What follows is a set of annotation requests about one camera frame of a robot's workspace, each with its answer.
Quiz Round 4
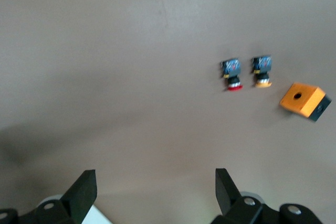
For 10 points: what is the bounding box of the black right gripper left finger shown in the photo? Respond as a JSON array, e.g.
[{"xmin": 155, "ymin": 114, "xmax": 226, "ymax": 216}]
[{"xmin": 0, "ymin": 170, "xmax": 98, "ymax": 224}]

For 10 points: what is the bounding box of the orange button box black base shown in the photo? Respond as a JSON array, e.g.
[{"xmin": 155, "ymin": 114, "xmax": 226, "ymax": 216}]
[{"xmin": 278, "ymin": 82, "xmax": 332, "ymax": 123}]

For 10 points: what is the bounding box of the red push button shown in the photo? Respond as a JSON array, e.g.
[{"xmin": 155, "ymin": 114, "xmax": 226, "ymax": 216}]
[{"xmin": 219, "ymin": 58, "xmax": 244, "ymax": 92}]

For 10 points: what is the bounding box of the yellow push button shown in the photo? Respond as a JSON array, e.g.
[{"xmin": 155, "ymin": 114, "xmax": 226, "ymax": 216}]
[{"xmin": 250, "ymin": 55, "xmax": 273, "ymax": 89}]

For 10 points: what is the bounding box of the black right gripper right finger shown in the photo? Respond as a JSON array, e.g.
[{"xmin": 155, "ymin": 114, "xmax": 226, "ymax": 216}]
[{"xmin": 211, "ymin": 168, "xmax": 326, "ymax": 224}]

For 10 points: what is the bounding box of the brown table cover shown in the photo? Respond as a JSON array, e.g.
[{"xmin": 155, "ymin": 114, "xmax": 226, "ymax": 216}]
[{"xmin": 0, "ymin": 0, "xmax": 336, "ymax": 224}]

